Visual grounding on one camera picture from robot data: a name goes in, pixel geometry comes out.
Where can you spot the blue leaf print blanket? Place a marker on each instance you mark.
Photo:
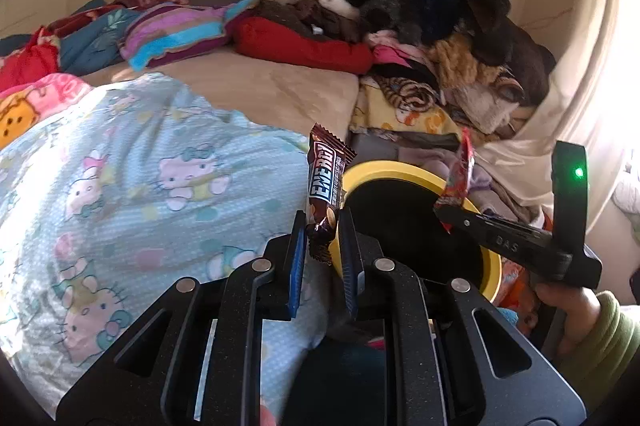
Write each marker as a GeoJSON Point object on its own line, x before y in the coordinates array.
{"type": "Point", "coordinates": [100, 35]}

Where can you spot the person's left hand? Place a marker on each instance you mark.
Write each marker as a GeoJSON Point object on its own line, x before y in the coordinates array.
{"type": "Point", "coordinates": [268, 418]}

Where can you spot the light blue cat print quilt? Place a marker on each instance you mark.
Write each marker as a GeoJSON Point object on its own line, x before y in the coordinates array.
{"type": "Point", "coordinates": [150, 145]}

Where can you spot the brown chocolate bar wrapper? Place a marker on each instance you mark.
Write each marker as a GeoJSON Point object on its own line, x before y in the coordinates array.
{"type": "Point", "coordinates": [325, 186]}

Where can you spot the pile of clothes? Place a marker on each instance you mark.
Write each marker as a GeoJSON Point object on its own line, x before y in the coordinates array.
{"type": "Point", "coordinates": [450, 30]}

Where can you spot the red printed snack wrapper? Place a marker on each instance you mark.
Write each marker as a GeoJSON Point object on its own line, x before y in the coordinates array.
{"type": "Point", "coordinates": [457, 176]}

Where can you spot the person's right forearm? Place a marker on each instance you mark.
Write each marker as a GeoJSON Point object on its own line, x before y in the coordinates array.
{"type": "Point", "coordinates": [610, 346]}

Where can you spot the striped purple blue pillow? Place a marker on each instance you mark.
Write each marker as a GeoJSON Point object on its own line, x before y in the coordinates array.
{"type": "Point", "coordinates": [175, 30]}

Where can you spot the lilac cloth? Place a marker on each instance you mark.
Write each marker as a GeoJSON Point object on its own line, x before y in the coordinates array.
{"type": "Point", "coordinates": [500, 201]}

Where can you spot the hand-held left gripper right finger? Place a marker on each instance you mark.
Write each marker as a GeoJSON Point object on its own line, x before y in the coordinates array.
{"type": "Point", "coordinates": [349, 276]}

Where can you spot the red folded garment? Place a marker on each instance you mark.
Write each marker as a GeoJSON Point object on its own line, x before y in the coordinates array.
{"type": "Point", "coordinates": [300, 48]}

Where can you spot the yellow rimmed trash bin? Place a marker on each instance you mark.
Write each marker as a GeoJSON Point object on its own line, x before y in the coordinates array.
{"type": "Point", "coordinates": [380, 168]}

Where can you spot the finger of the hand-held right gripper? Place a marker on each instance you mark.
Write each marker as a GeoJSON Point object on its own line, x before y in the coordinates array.
{"type": "Point", "coordinates": [500, 236]}

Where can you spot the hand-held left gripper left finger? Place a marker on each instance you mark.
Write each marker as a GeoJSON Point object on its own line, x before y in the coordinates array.
{"type": "Point", "coordinates": [297, 266]}

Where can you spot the person's right hand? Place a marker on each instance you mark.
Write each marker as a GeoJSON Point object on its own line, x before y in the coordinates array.
{"type": "Point", "coordinates": [575, 311]}

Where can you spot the orange patterned cloth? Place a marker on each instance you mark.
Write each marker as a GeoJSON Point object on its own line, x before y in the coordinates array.
{"type": "Point", "coordinates": [515, 281]}

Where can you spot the cream curtain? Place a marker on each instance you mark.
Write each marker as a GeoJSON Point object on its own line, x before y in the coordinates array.
{"type": "Point", "coordinates": [600, 80]}

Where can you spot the grey cloth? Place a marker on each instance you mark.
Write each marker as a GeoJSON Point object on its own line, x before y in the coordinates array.
{"type": "Point", "coordinates": [390, 150]}

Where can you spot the teal cloth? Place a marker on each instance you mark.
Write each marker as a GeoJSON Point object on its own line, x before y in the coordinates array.
{"type": "Point", "coordinates": [360, 386]}

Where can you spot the red floral blanket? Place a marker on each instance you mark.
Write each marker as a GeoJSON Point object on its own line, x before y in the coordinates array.
{"type": "Point", "coordinates": [30, 60]}

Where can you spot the pink cartoon blanket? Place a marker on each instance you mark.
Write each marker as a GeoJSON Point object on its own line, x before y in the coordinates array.
{"type": "Point", "coordinates": [30, 105]}

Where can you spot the yellow cartoon blanket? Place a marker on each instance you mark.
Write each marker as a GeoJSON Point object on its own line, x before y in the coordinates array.
{"type": "Point", "coordinates": [400, 115]}

